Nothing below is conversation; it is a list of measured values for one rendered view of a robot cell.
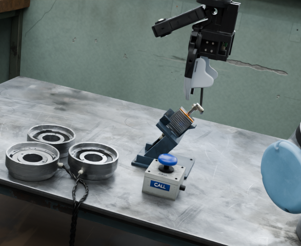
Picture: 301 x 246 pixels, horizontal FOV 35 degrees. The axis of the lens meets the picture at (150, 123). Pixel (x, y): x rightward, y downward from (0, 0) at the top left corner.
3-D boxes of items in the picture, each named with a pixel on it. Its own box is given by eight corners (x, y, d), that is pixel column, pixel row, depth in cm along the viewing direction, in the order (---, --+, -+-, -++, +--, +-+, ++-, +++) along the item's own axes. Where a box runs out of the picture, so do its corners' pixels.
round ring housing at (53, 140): (24, 140, 111) (25, 123, 110) (69, 139, 115) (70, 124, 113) (29, 160, 102) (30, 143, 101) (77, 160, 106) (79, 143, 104)
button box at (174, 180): (141, 192, 97) (145, 170, 95) (150, 177, 103) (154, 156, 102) (180, 202, 95) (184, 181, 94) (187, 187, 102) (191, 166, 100)
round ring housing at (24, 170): (0, 181, 93) (1, 162, 91) (9, 156, 102) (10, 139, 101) (55, 185, 94) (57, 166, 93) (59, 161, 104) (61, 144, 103)
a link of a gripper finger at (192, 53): (190, 79, 97) (199, 35, 95) (183, 77, 97) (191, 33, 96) (193, 77, 101) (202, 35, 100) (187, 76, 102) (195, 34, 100)
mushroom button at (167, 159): (152, 179, 97) (156, 157, 95) (157, 171, 101) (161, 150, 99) (171, 184, 96) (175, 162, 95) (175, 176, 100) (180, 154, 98)
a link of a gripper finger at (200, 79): (207, 106, 98) (217, 61, 97) (179, 100, 100) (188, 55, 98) (209, 104, 101) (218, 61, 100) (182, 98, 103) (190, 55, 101)
